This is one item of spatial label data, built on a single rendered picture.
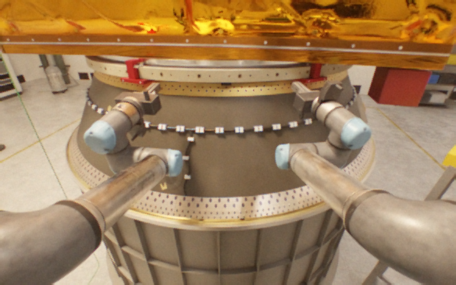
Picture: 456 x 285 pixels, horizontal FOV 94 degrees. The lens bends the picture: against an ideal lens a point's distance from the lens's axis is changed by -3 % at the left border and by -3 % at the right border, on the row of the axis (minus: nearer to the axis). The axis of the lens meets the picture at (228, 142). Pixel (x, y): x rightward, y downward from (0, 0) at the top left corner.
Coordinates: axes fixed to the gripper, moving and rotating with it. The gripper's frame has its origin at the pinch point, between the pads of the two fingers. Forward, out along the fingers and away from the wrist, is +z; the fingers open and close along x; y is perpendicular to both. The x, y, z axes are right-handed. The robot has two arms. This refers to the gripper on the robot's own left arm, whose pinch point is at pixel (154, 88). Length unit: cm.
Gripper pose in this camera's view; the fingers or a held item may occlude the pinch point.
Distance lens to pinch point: 84.7
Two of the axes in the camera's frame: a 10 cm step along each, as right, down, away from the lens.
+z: 2.3, -6.2, 7.5
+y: -0.4, -7.7, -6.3
